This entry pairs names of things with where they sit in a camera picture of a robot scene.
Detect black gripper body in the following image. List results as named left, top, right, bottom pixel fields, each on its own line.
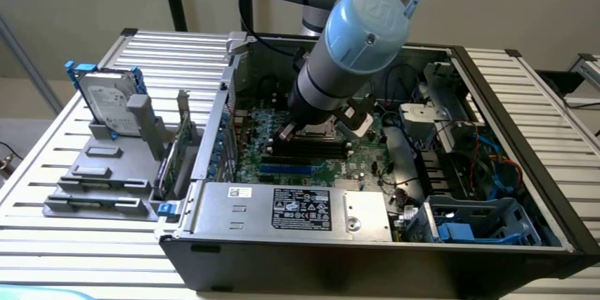
left=285, top=105, right=340, bottom=135

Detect CPU socket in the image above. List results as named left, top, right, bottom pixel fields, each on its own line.
left=290, top=125, right=340, bottom=143

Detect silver socket cover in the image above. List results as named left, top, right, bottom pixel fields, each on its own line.
left=277, top=122, right=301, bottom=141

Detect blue expansion slot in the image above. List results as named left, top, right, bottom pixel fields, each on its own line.
left=260, top=163, right=314, bottom=177

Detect black RAM slots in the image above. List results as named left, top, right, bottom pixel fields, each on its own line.
left=269, top=138, right=352, bottom=159

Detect green motherboard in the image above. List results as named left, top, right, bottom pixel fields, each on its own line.
left=228, top=103, right=416, bottom=197

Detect silver chipset heat sink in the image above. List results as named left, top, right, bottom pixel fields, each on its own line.
left=333, top=178, right=365, bottom=193

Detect silver metal drive cage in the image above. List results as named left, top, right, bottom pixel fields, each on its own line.
left=398, top=63, right=486, bottom=141

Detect silver power supply unit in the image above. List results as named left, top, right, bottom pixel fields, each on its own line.
left=178, top=181, right=393, bottom=243

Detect green graphics card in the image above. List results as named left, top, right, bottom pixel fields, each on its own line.
left=153, top=89, right=196, bottom=200

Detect blue case latch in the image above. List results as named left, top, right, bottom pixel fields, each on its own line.
left=157, top=201, right=180, bottom=217

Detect black open PC case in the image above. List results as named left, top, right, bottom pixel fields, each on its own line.
left=157, top=34, right=600, bottom=293

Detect silver hard disk drive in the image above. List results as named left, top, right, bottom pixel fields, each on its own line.
left=77, top=71, right=144, bottom=138

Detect grey parts rack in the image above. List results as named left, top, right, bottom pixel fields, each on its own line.
left=42, top=93, right=206, bottom=223

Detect grey disk bay cage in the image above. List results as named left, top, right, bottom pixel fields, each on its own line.
left=402, top=195, right=541, bottom=245

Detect blue disk caddy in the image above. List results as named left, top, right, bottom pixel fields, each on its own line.
left=64, top=60, right=152, bottom=141

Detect black box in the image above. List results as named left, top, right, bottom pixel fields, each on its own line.
left=534, top=69, right=585, bottom=94

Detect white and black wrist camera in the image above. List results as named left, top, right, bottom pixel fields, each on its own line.
left=342, top=95, right=377, bottom=138

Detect grey sleeved cable bundle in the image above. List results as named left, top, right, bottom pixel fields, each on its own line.
left=382, top=125, right=421, bottom=185

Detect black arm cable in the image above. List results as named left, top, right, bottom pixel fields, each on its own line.
left=237, top=0, right=310, bottom=59

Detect blue disk wire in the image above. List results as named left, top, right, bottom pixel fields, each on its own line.
left=472, top=131, right=522, bottom=197

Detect red wire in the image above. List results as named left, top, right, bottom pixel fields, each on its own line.
left=474, top=134, right=524, bottom=188

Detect aluminium frame bar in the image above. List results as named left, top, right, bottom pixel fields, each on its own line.
left=0, top=15, right=62, bottom=115

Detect black floor cable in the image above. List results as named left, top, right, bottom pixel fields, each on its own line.
left=0, top=141, right=24, bottom=175

